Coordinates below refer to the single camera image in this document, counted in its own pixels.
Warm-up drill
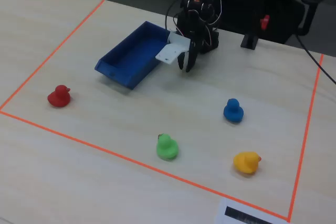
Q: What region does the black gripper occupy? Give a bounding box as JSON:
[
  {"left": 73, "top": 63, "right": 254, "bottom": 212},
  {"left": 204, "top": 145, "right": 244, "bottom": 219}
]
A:
[{"left": 177, "top": 9, "right": 205, "bottom": 73}]

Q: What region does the yellow rubber duck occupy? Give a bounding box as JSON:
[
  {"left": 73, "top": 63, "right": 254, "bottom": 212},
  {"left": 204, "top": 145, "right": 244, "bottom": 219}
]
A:
[{"left": 233, "top": 151, "right": 262, "bottom": 175}]

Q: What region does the blue plastic box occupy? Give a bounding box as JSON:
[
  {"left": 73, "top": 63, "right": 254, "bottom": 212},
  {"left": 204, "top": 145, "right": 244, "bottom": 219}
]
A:
[{"left": 94, "top": 20, "right": 172, "bottom": 90}]

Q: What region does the blue rubber duck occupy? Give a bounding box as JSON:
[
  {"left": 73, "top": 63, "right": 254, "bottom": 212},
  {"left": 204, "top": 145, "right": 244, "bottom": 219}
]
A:
[{"left": 223, "top": 98, "right": 245, "bottom": 123}]

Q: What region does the green rubber duck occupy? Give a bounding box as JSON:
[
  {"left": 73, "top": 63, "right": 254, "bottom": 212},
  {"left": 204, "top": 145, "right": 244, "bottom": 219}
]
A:
[{"left": 156, "top": 133, "right": 180, "bottom": 161}]

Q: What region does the red rubber duck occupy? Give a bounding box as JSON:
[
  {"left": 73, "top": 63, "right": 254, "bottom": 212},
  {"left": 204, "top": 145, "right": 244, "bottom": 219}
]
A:
[{"left": 47, "top": 84, "right": 71, "bottom": 108}]

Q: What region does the black clamp with red knob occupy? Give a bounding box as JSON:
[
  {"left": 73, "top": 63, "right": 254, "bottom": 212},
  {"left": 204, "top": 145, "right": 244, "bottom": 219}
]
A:
[{"left": 240, "top": 8, "right": 270, "bottom": 50}]

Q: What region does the orange tape strip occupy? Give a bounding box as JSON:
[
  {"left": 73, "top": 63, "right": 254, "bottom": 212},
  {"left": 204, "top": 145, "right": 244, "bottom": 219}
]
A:
[
  {"left": 287, "top": 54, "right": 324, "bottom": 222},
  {"left": 0, "top": 0, "right": 106, "bottom": 111},
  {"left": 0, "top": 110, "right": 290, "bottom": 221}
]

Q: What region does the white paper black print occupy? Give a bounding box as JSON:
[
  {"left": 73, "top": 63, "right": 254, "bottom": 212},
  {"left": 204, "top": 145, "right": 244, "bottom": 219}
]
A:
[{"left": 214, "top": 198, "right": 289, "bottom": 224}]

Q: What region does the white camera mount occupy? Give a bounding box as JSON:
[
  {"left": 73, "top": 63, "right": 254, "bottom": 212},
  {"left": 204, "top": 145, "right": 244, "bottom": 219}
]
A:
[{"left": 155, "top": 31, "right": 192, "bottom": 65}]

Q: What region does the black cable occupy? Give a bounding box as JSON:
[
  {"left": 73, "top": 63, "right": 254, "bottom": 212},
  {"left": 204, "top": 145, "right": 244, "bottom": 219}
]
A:
[{"left": 296, "top": 32, "right": 336, "bottom": 85}]

